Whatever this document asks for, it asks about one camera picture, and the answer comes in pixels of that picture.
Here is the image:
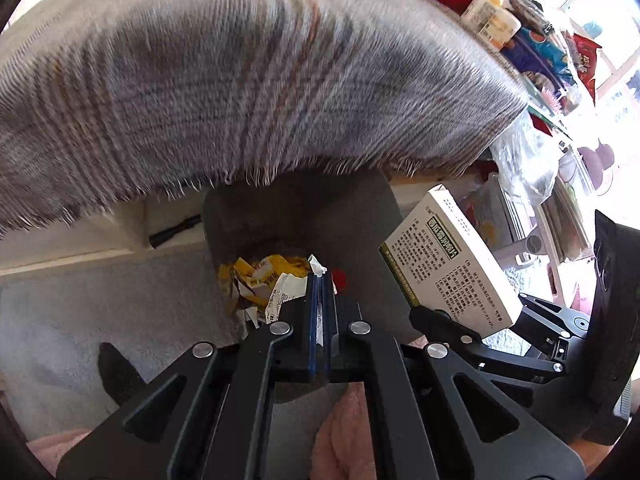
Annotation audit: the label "large printed paper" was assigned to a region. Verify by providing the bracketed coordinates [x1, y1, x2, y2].
[235, 272, 308, 341]

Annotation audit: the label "stack of magazines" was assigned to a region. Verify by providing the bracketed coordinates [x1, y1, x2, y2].
[540, 175, 591, 263]

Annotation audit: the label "person's black sock foot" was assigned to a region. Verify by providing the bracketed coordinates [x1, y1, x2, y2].
[97, 342, 148, 408]

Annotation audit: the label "dark grey trash bin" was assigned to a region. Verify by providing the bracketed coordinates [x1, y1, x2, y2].
[202, 167, 418, 403]

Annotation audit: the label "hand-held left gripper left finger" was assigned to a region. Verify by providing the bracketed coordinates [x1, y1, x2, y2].
[56, 272, 321, 480]

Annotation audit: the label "clear plastic bag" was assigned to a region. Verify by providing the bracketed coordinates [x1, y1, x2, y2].
[490, 110, 561, 206]

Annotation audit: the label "person's pink pants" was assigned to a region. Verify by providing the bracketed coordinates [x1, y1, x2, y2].
[25, 380, 378, 480]

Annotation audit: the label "mauve round object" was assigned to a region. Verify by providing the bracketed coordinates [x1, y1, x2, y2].
[577, 142, 618, 196]

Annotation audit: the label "colourful flat box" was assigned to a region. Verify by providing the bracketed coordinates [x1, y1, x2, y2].
[460, 180, 526, 251]

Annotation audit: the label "green and white box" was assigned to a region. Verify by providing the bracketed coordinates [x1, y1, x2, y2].
[378, 185, 522, 337]

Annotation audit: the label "black stick handle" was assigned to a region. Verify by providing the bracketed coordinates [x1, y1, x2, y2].
[148, 215, 203, 250]

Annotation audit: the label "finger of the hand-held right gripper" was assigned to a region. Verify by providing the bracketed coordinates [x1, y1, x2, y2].
[517, 292, 592, 356]
[409, 305, 568, 386]

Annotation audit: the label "red snack bag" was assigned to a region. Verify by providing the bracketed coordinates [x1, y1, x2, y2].
[570, 34, 603, 103]

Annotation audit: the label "yellow wrapper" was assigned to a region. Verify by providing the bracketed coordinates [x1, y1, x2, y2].
[217, 255, 311, 316]

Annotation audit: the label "white bottle yellow cap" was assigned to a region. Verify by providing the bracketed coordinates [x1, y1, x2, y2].
[460, 0, 503, 36]

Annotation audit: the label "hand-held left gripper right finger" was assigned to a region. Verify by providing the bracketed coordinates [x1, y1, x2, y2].
[318, 272, 587, 480]

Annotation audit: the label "blue round tin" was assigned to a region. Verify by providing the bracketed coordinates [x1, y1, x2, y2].
[500, 27, 576, 93]

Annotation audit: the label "grey plaid blanket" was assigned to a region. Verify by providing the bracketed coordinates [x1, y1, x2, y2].
[0, 0, 531, 238]

